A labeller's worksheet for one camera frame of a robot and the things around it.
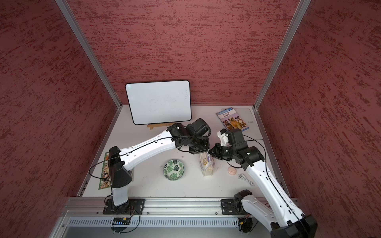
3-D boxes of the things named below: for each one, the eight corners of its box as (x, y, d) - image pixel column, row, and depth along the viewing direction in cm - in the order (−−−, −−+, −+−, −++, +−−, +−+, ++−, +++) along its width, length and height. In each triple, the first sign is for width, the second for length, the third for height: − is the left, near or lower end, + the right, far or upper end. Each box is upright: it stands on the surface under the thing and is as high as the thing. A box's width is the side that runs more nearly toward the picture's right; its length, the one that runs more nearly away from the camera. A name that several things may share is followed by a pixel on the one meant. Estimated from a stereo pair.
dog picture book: (231, 135, 103) (232, 133, 102) (216, 113, 117) (216, 111, 115) (248, 128, 107) (248, 127, 105) (231, 108, 120) (232, 106, 119)
